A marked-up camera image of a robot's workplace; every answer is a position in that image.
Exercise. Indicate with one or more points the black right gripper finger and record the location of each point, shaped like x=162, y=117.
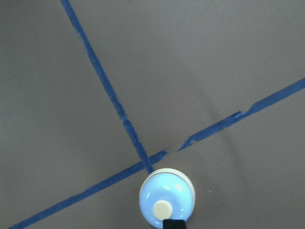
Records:
x=174, y=224

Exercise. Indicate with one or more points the blue bell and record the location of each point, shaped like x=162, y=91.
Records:
x=166, y=193

